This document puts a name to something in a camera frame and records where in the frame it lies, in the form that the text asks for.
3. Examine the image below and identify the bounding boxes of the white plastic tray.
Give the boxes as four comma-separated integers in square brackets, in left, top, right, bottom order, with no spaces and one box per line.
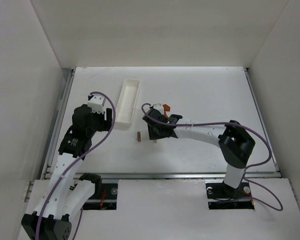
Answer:
[114,78,141,130]

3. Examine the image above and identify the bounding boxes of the dark walnut wood block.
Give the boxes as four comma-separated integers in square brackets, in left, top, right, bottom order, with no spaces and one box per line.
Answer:
[137,131,142,143]

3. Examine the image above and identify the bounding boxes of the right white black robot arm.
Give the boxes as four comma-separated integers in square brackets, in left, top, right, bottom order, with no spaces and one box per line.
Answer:
[142,107,256,189]

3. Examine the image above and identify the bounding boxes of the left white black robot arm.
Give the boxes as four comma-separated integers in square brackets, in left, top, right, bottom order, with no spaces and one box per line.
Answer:
[21,104,114,240]

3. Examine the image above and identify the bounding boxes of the orange roof wood block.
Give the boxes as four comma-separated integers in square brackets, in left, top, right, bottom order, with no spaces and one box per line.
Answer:
[163,104,171,112]

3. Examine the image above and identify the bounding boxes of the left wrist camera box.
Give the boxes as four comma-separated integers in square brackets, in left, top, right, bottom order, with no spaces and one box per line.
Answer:
[87,93,106,114]

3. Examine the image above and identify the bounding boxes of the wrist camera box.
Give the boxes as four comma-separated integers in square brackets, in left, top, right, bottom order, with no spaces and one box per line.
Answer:
[87,93,106,114]
[152,103,165,115]

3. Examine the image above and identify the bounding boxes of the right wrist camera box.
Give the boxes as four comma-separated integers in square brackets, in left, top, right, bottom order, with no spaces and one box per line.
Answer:
[152,103,165,115]

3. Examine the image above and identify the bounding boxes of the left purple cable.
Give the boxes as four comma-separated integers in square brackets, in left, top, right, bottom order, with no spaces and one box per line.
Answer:
[36,91,117,240]

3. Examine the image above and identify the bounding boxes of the purple cable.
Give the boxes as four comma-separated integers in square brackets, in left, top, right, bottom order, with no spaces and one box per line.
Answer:
[36,91,117,240]
[141,102,284,212]

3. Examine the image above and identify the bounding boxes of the left aluminium rail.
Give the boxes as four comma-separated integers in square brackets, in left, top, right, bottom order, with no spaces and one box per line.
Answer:
[36,68,76,180]

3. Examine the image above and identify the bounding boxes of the front aluminium rail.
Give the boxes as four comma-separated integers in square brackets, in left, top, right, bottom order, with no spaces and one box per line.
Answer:
[41,171,282,180]

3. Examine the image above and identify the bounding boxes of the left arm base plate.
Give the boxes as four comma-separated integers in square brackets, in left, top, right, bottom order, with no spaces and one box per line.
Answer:
[83,182,118,211]

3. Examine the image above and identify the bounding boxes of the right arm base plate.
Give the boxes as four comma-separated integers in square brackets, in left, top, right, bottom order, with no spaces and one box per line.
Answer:
[205,182,255,210]

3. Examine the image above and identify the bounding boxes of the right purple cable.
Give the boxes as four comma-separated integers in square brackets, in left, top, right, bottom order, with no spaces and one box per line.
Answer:
[141,102,284,212]

